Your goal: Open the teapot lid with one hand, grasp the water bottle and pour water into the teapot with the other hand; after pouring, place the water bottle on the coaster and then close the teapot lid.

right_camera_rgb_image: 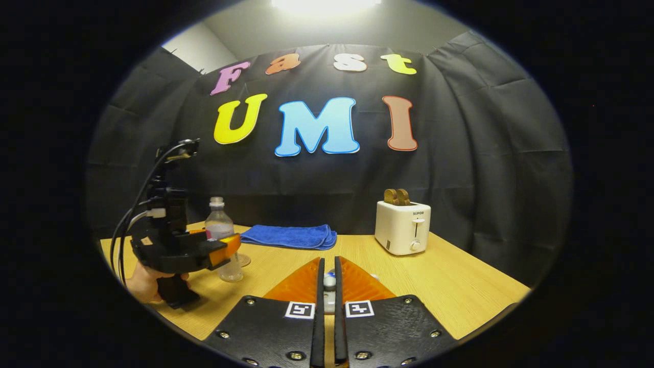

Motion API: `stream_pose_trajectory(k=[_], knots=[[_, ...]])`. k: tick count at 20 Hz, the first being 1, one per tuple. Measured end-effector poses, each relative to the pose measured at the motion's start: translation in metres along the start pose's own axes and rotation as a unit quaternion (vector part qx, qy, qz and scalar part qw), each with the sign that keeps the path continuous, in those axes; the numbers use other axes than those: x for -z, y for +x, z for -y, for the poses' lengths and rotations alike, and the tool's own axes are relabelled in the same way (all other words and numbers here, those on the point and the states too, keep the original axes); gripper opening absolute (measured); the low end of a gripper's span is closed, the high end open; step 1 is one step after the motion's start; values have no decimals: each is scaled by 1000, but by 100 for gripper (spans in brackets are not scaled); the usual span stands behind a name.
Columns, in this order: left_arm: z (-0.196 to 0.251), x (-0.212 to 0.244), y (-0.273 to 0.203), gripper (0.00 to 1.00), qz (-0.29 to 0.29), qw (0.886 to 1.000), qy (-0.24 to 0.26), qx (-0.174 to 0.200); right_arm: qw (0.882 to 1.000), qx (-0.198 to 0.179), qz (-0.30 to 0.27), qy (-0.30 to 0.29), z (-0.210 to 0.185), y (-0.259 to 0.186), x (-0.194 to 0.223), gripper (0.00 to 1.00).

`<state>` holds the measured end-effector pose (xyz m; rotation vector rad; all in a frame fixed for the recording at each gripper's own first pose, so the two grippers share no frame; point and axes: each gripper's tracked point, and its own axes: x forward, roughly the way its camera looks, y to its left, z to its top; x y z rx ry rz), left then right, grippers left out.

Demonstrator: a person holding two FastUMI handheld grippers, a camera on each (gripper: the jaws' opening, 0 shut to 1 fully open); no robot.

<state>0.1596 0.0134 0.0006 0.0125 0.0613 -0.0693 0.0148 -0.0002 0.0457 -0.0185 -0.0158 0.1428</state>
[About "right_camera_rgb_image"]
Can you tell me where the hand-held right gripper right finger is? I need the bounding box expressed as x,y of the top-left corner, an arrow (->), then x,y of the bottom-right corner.
334,256 -> 458,368

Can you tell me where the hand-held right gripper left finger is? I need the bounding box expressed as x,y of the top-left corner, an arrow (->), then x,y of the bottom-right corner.
203,257 -> 326,368

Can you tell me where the clear plastic water bottle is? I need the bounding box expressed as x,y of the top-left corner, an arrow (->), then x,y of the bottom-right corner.
205,197 -> 244,283

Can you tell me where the blue folded towel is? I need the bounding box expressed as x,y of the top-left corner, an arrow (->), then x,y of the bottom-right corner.
240,224 -> 338,251

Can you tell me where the white toaster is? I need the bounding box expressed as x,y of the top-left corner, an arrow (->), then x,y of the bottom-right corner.
375,200 -> 432,256

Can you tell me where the ceiling light panel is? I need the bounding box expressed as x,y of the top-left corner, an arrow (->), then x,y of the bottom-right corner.
271,0 -> 381,11

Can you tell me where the white cable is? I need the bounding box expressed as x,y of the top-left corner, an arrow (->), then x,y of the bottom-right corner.
125,207 -> 167,233

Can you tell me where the black cable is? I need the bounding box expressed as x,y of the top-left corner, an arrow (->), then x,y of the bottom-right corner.
116,199 -> 154,287
109,142 -> 195,277

